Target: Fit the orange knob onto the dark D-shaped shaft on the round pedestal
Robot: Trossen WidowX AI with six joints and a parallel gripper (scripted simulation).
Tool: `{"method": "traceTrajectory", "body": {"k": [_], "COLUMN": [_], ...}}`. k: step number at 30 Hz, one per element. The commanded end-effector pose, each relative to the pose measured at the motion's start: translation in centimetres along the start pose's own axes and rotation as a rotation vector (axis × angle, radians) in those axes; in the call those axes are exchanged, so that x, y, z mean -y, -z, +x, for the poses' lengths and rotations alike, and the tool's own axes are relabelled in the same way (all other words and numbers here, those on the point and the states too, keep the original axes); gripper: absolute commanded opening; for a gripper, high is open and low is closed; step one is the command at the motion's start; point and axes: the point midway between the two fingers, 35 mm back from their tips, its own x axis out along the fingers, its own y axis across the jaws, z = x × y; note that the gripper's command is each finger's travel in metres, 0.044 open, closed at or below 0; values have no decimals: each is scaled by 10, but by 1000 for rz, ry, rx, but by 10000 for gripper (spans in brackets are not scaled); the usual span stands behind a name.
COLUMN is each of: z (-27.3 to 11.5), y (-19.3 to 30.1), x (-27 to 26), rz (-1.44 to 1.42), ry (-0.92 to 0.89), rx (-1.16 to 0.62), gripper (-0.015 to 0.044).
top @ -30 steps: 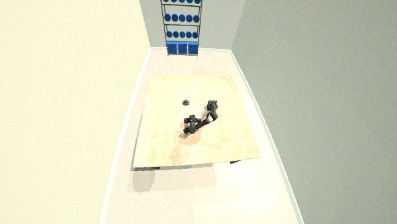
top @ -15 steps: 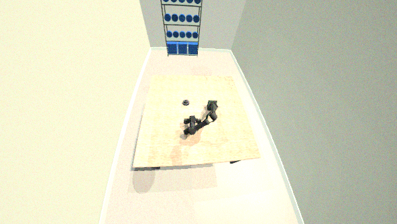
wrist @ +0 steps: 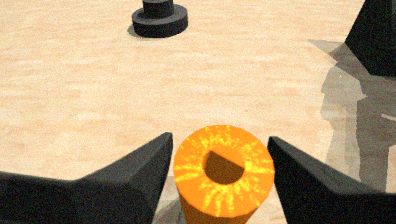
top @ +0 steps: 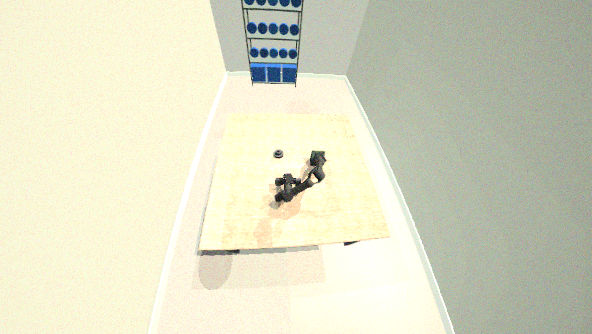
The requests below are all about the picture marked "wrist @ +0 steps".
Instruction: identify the orange knob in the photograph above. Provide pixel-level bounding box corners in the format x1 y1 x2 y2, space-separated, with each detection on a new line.
173 125 274 224

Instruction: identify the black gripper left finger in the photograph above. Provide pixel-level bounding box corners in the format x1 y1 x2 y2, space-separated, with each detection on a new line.
0 132 173 224

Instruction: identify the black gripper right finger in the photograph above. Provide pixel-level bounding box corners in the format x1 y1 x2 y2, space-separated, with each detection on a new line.
266 135 396 224

